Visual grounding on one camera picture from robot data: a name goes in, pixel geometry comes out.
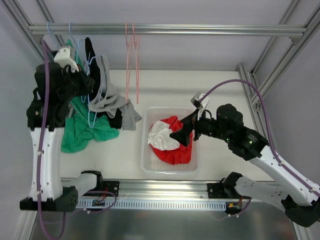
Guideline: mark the pink hanger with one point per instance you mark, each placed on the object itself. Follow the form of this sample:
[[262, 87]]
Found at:
[[137, 45], [129, 47]]

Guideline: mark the black tank top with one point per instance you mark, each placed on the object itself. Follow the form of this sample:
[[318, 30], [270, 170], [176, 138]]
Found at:
[[104, 100]]

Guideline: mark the slotted cable duct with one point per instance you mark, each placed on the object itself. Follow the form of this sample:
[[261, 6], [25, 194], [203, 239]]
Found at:
[[138, 204]]

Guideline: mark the red tank top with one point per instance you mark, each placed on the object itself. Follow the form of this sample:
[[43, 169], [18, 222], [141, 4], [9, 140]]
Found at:
[[181, 155]]

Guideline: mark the white tank top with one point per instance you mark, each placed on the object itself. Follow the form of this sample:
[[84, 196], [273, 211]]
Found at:
[[159, 137]]

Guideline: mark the aluminium hanging rail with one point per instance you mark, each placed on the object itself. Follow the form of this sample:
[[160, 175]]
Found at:
[[278, 30]]

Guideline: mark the green tank top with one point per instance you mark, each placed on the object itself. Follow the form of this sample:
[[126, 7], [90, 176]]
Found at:
[[74, 141]]

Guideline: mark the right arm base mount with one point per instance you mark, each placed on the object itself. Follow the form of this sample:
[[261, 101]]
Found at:
[[217, 191]]

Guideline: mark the grey tank top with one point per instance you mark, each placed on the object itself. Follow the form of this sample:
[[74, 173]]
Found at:
[[108, 100]]

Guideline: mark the right aluminium frame post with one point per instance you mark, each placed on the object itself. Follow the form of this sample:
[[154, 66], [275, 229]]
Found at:
[[279, 53]]

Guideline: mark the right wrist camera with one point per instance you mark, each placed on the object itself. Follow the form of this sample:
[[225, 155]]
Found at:
[[200, 101]]

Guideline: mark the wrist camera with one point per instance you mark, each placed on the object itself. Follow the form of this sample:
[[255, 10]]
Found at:
[[200, 101], [65, 57]]

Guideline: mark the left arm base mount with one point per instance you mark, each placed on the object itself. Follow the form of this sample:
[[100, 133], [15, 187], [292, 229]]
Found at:
[[111, 186]]

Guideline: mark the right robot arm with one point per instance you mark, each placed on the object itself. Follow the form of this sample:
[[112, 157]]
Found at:
[[296, 196]]

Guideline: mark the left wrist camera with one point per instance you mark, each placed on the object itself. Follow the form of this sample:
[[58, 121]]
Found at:
[[65, 57]]

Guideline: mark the white plastic basket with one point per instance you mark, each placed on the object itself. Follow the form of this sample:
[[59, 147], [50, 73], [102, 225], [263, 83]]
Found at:
[[150, 163]]

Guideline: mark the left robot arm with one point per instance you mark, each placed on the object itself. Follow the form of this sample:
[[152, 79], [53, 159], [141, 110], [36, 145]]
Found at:
[[56, 86]]

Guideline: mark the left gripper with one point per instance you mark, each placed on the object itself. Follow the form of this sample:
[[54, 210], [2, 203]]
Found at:
[[81, 81]]

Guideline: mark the front aluminium rail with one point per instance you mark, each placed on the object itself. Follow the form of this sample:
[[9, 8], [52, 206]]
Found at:
[[171, 190]]

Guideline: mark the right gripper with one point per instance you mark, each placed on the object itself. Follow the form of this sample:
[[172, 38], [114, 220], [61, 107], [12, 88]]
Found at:
[[195, 126]]

